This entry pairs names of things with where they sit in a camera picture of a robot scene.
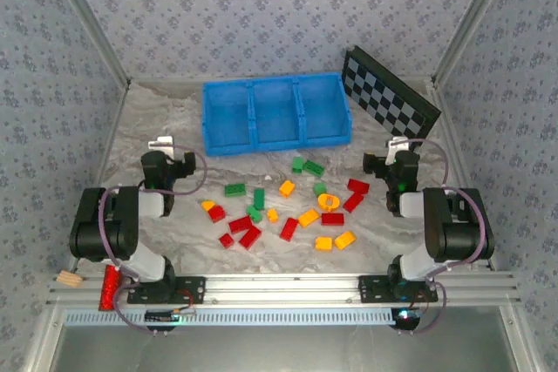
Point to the long red lego brick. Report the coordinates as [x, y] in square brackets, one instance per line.
[240, 224]
[353, 202]
[332, 218]
[289, 228]
[358, 186]
[249, 237]

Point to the curved yellow lego brick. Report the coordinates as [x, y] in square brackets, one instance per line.
[208, 205]

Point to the long green lego brick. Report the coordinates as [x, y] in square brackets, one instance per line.
[259, 198]
[235, 190]
[314, 167]

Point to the small red lego brick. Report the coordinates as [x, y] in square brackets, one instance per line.
[226, 240]
[216, 214]

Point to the small green lego brick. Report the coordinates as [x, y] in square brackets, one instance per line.
[253, 213]
[319, 189]
[297, 164]

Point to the round yellow lego piece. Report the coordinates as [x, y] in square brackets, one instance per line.
[322, 204]

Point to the long yellow lego brick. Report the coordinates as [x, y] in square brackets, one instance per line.
[308, 218]
[345, 240]

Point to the small yellow lego brick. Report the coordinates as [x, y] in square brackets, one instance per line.
[286, 188]
[272, 215]
[323, 244]

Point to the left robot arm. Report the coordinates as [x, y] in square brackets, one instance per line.
[104, 224]

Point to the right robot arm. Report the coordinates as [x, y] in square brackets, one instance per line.
[457, 224]

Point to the black grey checkerboard panel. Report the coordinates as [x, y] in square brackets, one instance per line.
[383, 93]

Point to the blue three-compartment bin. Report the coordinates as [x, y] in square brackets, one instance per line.
[279, 115]

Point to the red glitter toy microphone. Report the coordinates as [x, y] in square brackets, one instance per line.
[111, 289]

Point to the small wooden block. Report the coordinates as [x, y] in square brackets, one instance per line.
[70, 279]

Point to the small controller circuit board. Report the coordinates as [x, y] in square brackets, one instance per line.
[405, 317]
[168, 316]

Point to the grey metal sheet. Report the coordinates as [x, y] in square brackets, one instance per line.
[279, 350]

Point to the left wrist white camera bracket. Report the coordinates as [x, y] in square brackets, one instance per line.
[160, 143]

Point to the wrist white camera bracket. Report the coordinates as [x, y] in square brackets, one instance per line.
[160, 143]
[394, 144]

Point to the right wrist white camera bracket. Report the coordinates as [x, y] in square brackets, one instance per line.
[394, 144]

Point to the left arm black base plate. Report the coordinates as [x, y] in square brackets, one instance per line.
[192, 290]

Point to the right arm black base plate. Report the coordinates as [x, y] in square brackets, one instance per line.
[370, 290]

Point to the long aluminium base rail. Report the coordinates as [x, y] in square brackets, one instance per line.
[279, 287]

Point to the aluminium corner post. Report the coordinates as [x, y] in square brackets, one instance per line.
[89, 19]
[471, 19]

